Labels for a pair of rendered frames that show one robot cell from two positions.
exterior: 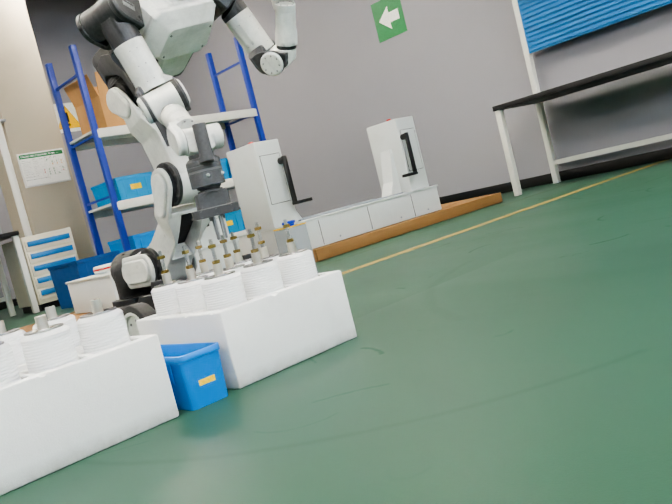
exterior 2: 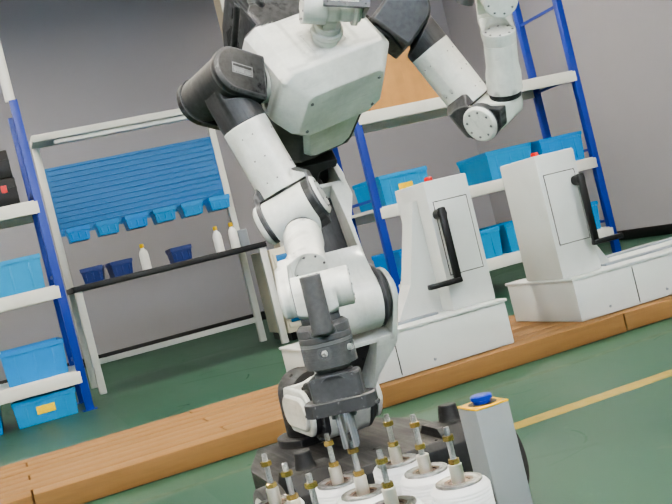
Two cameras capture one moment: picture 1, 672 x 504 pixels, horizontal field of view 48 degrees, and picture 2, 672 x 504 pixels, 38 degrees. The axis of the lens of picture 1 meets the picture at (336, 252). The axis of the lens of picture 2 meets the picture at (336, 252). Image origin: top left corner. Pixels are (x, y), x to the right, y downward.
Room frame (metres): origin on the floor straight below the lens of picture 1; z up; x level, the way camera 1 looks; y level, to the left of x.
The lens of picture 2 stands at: (0.50, -0.37, 0.67)
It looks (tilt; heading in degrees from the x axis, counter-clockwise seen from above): 1 degrees down; 22
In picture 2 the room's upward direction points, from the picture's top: 14 degrees counter-clockwise
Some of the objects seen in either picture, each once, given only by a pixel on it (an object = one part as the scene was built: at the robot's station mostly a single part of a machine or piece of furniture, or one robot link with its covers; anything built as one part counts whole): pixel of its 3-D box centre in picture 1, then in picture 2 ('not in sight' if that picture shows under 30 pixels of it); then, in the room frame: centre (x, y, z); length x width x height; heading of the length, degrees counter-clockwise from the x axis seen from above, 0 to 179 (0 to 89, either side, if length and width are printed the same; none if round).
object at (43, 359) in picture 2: not in sight; (33, 361); (5.35, 3.77, 0.36); 0.50 x 0.38 x 0.21; 42
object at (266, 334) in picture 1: (246, 328); not in sight; (1.94, 0.27, 0.09); 0.39 x 0.39 x 0.18; 43
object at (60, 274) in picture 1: (88, 279); not in sight; (6.38, 2.08, 0.19); 0.50 x 0.41 x 0.37; 46
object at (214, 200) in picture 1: (210, 192); (334, 375); (1.94, 0.27, 0.45); 0.13 x 0.10 x 0.12; 104
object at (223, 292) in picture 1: (229, 312); not in sight; (1.78, 0.28, 0.16); 0.10 x 0.10 x 0.18
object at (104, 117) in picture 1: (115, 104); (384, 77); (7.25, 1.68, 1.70); 0.71 x 0.54 x 0.51; 135
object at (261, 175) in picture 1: (332, 183); (662, 204); (5.27, -0.09, 0.45); 1.51 x 0.57 x 0.74; 132
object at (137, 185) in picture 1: (123, 190); (391, 190); (7.11, 1.78, 0.90); 0.50 x 0.38 x 0.21; 43
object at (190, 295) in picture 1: (202, 315); not in sight; (1.86, 0.36, 0.16); 0.10 x 0.10 x 0.18
